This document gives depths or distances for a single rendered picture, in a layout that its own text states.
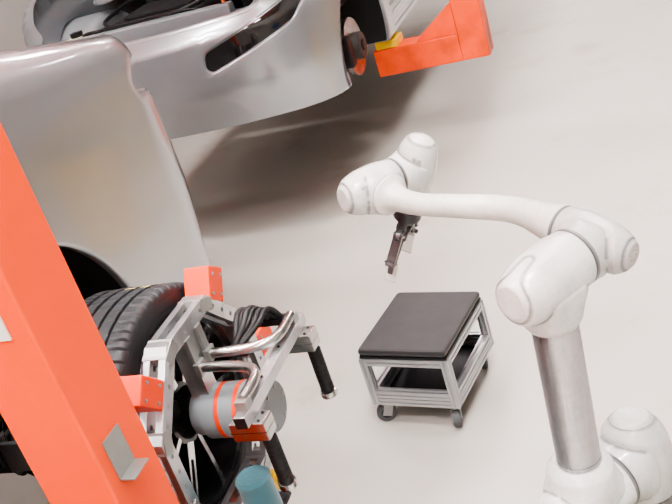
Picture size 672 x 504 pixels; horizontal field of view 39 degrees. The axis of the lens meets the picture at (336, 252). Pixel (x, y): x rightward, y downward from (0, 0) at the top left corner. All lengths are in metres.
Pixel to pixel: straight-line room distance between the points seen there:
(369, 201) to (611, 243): 0.59
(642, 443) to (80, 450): 1.27
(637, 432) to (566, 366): 0.37
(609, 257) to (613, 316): 1.91
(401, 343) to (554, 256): 1.54
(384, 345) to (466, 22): 2.67
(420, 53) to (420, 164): 3.40
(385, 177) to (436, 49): 3.48
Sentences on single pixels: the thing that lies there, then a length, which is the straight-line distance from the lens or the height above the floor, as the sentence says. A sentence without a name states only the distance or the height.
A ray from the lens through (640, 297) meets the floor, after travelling 4.00.
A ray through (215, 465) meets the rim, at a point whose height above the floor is 0.66.
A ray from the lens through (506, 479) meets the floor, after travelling 3.24.
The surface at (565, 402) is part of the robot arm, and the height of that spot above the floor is 0.84.
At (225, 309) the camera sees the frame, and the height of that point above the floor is 1.03.
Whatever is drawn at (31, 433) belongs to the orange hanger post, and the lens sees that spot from 1.86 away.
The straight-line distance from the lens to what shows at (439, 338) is 3.36.
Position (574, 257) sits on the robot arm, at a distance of 1.95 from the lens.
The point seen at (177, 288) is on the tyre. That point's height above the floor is 1.13.
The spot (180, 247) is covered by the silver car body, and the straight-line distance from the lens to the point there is 3.12.
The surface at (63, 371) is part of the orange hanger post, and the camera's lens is 1.76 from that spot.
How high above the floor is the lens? 2.11
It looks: 25 degrees down
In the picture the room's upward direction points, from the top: 18 degrees counter-clockwise
